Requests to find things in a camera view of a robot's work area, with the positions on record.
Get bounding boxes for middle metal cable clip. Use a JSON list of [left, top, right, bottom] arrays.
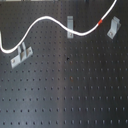
[[67, 16, 74, 39]]

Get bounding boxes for left metal cable clip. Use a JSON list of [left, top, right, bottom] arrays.
[[11, 43, 33, 68]]

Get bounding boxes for right metal cable clip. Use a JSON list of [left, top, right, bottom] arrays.
[[107, 17, 121, 39]]

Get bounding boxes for metal cable clip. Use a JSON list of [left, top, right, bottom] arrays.
[[107, 17, 121, 39], [11, 43, 33, 68], [67, 16, 74, 39]]

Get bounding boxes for white cable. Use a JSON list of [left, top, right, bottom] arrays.
[[0, 0, 118, 54]]

